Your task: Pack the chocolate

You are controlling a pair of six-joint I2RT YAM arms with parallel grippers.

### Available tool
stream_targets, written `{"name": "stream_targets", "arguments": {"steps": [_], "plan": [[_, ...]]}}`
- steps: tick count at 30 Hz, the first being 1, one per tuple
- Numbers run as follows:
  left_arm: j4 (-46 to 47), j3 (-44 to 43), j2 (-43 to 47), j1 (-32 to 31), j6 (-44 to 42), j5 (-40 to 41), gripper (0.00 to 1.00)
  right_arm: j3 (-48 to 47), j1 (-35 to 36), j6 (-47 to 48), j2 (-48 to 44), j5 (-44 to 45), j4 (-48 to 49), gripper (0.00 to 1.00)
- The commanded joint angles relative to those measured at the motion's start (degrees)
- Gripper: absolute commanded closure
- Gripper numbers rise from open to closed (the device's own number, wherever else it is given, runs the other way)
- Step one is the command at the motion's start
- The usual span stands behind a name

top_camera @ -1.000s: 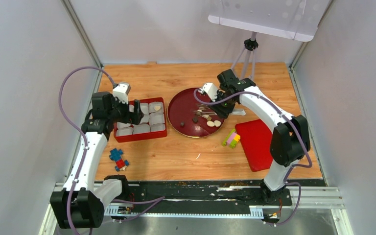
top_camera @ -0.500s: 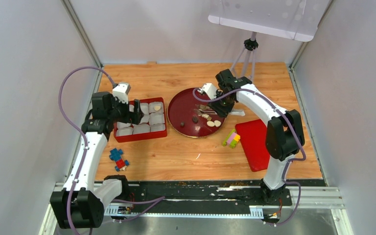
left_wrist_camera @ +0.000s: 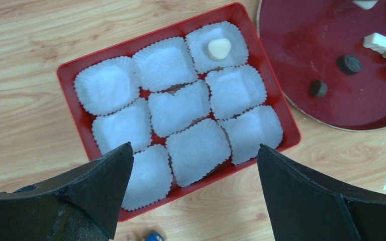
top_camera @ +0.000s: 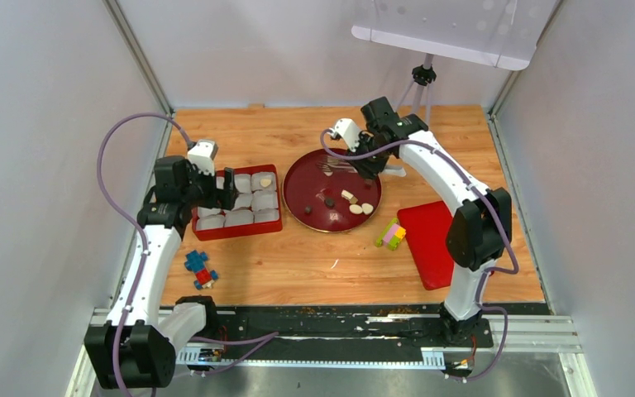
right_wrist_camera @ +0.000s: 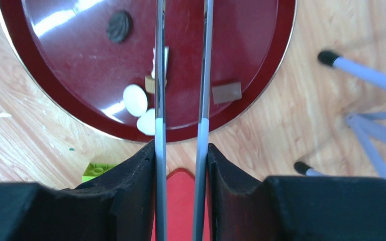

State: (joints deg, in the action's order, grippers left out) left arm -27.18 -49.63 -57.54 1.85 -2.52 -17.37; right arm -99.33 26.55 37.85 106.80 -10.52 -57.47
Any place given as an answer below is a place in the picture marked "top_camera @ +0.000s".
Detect red chocolate box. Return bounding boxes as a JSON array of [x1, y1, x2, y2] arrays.
[[192, 164, 283, 242]]

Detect metal tongs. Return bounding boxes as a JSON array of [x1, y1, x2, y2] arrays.
[[315, 155, 408, 178]]

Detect white brown chocolate bar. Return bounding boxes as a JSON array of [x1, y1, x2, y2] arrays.
[[341, 190, 358, 204]]

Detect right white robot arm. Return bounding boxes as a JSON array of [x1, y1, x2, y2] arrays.
[[345, 97, 513, 346]]

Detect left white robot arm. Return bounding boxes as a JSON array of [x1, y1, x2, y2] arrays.
[[84, 155, 238, 395]]

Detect dark red round tray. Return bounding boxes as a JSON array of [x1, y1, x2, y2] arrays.
[[282, 149, 382, 232]]

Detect blue red toy car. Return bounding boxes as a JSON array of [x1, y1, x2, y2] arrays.
[[184, 250, 218, 290]]

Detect green pink toy blocks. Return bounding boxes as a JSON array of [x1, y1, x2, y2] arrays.
[[375, 218, 407, 251]]

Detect red box lid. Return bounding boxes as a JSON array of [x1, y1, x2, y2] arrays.
[[397, 201, 454, 290]]

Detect grey tripod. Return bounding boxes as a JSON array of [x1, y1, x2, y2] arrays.
[[395, 53, 437, 126]]

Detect white board on tripod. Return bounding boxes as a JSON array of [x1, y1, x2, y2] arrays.
[[351, 0, 558, 71]]

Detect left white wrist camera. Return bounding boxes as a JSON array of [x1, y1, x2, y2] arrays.
[[187, 140, 218, 176]]

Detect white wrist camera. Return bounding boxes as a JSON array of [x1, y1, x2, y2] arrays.
[[328, 118, 361, 152], [187, 140, 218, 176]]

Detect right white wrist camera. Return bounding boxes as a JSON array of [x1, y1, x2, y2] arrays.
[[328, 118, 361, 152]]

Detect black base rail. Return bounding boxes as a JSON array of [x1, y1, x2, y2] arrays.
[[199, 303, 553, 364]]

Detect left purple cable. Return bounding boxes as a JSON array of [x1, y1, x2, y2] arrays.
[[96, 112, 280, 397]]

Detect purple cable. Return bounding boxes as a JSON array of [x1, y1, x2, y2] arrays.
[[319, 128, 520, 383], [96, 112, 280, 397]]

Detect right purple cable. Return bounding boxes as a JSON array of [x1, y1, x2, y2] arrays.
[[319, 128, 520, 383]]

